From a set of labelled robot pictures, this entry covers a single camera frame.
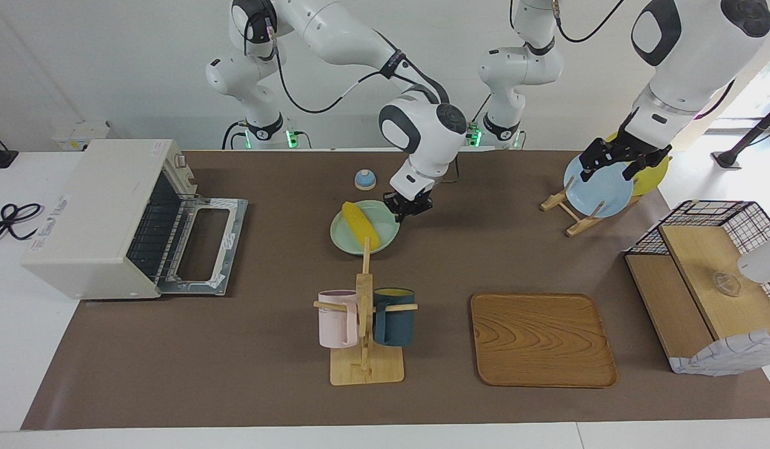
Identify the cream oven knob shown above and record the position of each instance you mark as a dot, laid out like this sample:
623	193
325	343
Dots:
180	161
190	185

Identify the cream white toaster oven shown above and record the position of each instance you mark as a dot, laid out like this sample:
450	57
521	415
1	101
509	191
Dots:
91	206

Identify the light green plate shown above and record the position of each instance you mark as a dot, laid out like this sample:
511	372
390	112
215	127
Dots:
347	240

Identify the wooden shelf boards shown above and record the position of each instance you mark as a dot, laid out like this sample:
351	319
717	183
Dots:
702	262

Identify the wooden mug rack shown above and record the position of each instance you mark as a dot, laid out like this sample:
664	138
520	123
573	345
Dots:
366	371

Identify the brown wooden tray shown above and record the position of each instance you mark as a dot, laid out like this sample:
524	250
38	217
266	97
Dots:
540	343

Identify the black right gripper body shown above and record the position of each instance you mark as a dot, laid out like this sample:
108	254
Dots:
418	199

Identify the glass window oven door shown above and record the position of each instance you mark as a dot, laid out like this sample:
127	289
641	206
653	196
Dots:
197	288

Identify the white power strip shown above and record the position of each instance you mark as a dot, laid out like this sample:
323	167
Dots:
79	134

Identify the white rounded cylinder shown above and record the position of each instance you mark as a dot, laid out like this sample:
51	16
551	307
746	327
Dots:
765	262

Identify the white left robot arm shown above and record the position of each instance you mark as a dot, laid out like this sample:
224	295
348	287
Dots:
690	56

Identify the light blue plate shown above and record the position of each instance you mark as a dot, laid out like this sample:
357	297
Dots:
600	193

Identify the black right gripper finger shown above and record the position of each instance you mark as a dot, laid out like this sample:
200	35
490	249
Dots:
392	204
406	215

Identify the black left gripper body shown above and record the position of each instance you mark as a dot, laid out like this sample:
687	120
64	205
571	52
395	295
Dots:
630	156

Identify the brown table mat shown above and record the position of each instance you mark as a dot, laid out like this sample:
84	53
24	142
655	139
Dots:
453	268

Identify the yellow plate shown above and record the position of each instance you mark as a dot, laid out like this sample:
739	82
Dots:
653	178

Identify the pink mug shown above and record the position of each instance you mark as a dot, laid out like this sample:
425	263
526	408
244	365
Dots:
335	324

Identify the wooden plate rack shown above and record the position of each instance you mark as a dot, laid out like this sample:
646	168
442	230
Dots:
578	226

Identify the small blue call bell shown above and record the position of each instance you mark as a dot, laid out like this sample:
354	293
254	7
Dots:
365	181

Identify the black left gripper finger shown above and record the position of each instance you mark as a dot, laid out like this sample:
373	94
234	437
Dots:
589	173
635	173

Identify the dark blue mug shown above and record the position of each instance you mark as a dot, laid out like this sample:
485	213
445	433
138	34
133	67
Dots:
394	327

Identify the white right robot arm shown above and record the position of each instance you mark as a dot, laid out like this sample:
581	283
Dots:
422	125

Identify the black floor stand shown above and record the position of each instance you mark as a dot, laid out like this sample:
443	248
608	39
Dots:
726	160

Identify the small clear glass dish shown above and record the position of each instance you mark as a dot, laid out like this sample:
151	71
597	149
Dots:
726	285

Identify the yellow corn cob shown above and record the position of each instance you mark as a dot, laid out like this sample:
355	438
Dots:
360	224

